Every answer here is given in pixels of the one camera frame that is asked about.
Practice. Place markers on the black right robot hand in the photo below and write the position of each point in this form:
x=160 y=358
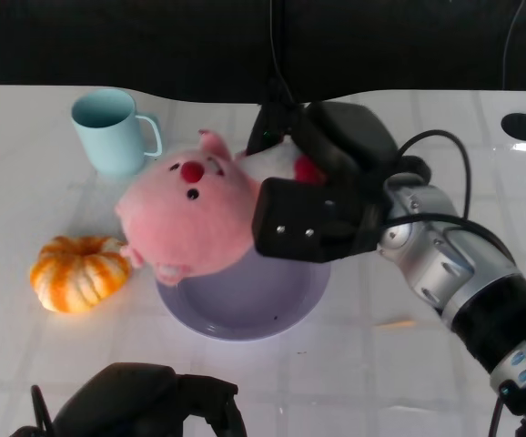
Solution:
x=345 y=150

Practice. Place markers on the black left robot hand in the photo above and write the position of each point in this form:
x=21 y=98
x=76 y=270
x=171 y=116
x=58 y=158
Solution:
x=131 y=400

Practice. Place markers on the pink plush doll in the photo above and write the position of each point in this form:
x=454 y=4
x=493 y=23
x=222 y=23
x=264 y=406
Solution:
x=190 y=227

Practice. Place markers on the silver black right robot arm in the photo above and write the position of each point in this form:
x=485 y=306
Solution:
x=431 y=259

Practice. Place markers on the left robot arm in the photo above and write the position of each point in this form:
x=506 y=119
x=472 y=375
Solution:
x=26 y=431

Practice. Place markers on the lavender round plate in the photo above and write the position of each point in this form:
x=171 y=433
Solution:
x=245 y=309

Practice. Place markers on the orange white striped pumpkin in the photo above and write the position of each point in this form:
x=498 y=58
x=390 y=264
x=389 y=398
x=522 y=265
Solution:
x=81 y=277

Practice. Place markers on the black backdrop cloth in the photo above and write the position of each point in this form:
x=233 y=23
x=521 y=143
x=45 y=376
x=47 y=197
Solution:
x=154 y=41

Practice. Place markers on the light blue mug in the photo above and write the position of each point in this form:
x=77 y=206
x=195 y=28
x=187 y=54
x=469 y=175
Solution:
x=113 y=148

